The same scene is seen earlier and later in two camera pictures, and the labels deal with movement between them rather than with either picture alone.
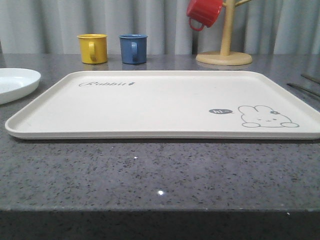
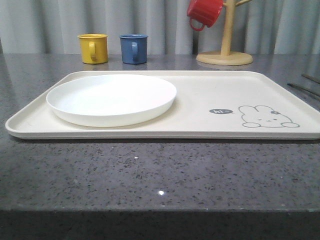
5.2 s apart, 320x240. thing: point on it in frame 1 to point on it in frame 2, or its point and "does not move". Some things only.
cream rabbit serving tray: x=173 y=105 does not move
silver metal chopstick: x=309 y=78 does not move
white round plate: x=16 y=84 to x=110 y=100
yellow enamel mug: x=93 y=48 does not move
